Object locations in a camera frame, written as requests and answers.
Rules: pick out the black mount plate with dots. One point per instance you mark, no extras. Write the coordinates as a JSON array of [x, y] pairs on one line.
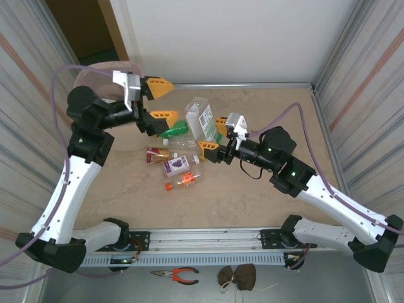
[[142, 236], [268, 236]]

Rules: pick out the orange label bottle orange cap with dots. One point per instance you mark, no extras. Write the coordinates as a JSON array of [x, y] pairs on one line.
[[188, 178]]

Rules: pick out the aluminium back frame rail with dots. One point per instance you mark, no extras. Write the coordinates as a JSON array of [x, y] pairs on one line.
[[252, 86]]

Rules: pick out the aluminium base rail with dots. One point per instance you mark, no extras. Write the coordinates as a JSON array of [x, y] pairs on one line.
[[205, 236]]

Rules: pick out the black right mount plate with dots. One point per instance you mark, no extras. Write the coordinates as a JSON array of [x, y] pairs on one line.
[[268, 236]]

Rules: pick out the red gold label bottle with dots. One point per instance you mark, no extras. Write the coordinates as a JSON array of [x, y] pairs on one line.
[[158, 156]]

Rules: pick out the aluminium side frame rail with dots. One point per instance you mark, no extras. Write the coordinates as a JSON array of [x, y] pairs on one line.
[[317, 104]]

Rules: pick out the brown wooden door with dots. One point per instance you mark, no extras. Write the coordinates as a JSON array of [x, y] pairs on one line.
[[82, 25]]

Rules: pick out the purple grape label bottle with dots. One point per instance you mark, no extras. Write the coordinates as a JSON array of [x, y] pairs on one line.
[[178, 165]]

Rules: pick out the clear bottle white cap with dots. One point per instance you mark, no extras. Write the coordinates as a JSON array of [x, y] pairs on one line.
[[183, 144]]

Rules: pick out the black left mount plate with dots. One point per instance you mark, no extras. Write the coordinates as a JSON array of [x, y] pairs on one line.
[[142, 236]]

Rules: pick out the green bottle yellow cap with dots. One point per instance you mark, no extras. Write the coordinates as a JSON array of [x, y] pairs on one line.
[[176, 129]]

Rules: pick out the white green label square bottle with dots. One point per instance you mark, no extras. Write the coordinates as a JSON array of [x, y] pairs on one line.
[[206, 120]]

